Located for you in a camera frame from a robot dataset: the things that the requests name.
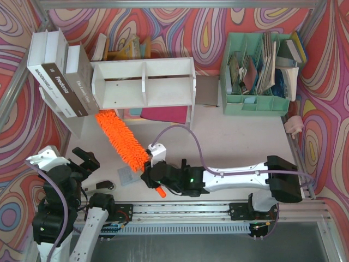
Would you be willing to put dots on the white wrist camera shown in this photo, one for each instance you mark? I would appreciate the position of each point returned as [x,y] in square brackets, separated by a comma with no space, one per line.
[158,153]
[47,158]

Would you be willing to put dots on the white Mademoiselle book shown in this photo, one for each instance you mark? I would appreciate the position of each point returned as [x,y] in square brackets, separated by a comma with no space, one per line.
[35,64]

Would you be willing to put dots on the black T-shaped plastic part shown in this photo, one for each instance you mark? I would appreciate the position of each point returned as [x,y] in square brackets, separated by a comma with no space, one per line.
[184,163]

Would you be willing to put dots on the blue white books at organizer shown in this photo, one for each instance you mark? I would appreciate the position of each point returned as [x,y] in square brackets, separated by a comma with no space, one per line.
[291,57]

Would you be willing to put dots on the orange chenille duster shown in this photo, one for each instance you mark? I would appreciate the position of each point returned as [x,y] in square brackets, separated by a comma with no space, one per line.
[122,140]

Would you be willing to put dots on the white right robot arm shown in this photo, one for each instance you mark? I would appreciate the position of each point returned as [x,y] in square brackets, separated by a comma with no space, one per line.
[275,181]

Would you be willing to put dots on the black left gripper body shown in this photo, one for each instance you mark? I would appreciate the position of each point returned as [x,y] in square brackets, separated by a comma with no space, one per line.
[82,164]

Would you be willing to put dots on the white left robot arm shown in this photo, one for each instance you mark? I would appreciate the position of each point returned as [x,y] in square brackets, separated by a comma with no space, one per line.
[101,206]

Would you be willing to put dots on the mint green desk organizer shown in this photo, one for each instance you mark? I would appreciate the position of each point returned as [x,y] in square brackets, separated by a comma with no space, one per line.
[254,105]

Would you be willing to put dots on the coloured paper sheet stack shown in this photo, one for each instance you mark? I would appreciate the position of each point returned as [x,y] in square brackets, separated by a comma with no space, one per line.
[175,114]

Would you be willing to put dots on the grey Lonely One book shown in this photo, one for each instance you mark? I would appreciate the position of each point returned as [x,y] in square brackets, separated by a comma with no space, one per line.
[79,73]

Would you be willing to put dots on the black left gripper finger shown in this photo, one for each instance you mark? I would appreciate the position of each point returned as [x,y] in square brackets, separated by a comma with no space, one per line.
[81,174]
[90,163]

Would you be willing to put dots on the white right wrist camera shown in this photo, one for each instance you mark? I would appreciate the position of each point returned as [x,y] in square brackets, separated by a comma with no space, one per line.
[158,153]

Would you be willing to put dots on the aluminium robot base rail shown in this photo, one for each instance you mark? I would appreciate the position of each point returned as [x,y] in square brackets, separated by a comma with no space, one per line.
[211,218]

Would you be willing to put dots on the blue beige scientific calculator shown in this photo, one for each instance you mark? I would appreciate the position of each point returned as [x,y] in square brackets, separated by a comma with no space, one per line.
[127,176]

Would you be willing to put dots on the brown Fredonia book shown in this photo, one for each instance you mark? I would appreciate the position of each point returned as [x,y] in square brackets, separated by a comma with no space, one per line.
[54,65]

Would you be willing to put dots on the pink piggy figurine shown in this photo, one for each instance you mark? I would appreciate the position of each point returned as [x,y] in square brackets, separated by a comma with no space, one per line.
[294,125]

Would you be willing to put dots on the wooden pencil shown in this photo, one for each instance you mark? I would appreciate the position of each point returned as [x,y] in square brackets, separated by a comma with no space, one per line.
[211,106]

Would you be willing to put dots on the magazines in green organizer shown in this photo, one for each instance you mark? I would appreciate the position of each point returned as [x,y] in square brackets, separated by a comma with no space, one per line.
[249,59]

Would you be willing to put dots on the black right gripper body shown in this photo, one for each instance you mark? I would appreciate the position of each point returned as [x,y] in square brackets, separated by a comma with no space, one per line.
[149,174]

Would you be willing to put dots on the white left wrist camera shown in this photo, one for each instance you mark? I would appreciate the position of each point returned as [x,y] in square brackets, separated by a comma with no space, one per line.
[47,158]

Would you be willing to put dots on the grey brown notebook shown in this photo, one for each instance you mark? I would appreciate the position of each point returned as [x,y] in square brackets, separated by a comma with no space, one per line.
[207,90]

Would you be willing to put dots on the white wooden bookshelf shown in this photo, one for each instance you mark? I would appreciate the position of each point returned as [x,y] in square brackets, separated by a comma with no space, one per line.
[145,83]

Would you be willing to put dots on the leaning books behind shelf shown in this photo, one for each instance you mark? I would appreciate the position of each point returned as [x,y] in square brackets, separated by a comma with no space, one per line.
[133,49]

